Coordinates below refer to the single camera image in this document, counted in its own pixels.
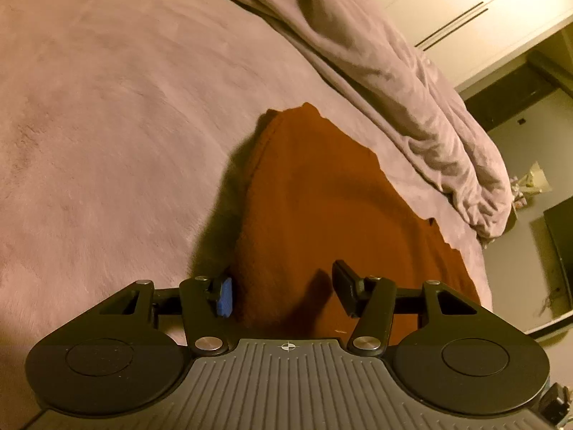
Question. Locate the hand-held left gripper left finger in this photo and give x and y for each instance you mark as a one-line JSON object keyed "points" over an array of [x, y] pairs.
{"points": [[224, 298]]}

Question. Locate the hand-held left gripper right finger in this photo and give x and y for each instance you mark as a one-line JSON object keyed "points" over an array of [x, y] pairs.
{"points": [[347, 291]]}

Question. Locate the brown knit cardigan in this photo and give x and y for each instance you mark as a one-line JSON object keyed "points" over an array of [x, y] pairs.
{"points": [[322, 215]]}

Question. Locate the black television screen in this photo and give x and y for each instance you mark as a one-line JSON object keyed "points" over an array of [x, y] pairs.
{"points": [[562, 251]]}

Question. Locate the lilac bed sheet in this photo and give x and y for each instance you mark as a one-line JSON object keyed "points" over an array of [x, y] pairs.
{"points": [[112, 121]]}

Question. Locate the wrapped flower bouquet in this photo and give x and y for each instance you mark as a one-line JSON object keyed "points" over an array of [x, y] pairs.
{"points": [[530, 183]]}

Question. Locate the lilac duvet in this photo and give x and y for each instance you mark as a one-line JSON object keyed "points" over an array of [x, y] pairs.
{"points": [[380, 67]]}

